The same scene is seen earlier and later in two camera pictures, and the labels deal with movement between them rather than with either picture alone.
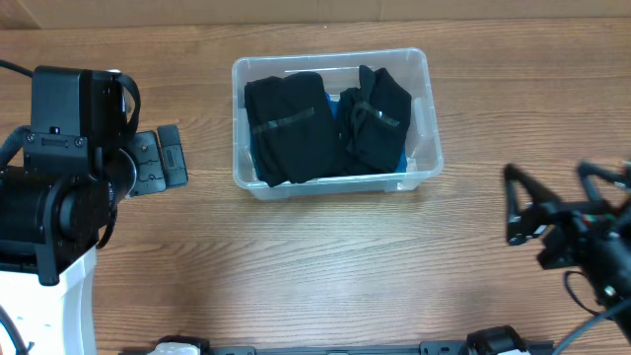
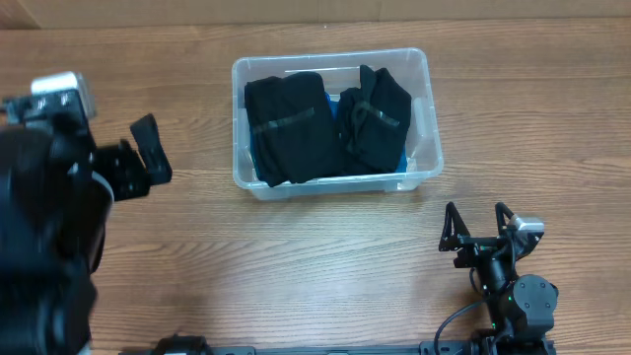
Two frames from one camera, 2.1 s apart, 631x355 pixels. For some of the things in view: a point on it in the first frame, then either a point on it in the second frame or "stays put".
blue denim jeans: x=334 y=103 stays put
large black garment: x=292 y=131 stays put
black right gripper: x=593 y=232 -> x=477 y=247
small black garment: x=373 y=120 stays put
